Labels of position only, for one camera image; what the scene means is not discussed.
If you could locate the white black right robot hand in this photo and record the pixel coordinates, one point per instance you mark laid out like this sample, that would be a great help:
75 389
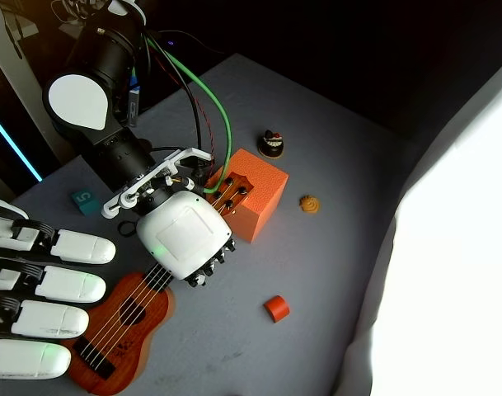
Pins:
69 284

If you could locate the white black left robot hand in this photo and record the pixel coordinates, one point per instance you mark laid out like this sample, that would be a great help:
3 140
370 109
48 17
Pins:
184 231

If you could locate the small brown wooden ukulele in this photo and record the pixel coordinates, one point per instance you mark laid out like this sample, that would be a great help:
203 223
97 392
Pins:
123 330

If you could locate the teal number five block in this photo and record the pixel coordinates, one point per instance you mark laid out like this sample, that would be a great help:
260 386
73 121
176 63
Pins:
85 202

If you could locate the orange foam block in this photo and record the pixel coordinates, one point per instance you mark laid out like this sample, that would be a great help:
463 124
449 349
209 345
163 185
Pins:
261 185

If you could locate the red cylinder block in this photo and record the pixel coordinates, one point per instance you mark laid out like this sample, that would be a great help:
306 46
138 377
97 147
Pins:
276 308

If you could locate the chocolate cake toy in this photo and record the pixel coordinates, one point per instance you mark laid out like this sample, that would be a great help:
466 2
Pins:
271 144

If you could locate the orange swirl cookie toy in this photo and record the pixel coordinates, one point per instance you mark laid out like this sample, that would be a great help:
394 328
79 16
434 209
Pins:
310 204

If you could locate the cyan light strip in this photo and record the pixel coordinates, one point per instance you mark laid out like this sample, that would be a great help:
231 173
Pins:
11 140

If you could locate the white fabric backdrop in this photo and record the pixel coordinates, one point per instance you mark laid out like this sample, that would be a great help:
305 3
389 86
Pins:
461 247

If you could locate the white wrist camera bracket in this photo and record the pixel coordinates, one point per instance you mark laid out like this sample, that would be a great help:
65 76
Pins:
123 201

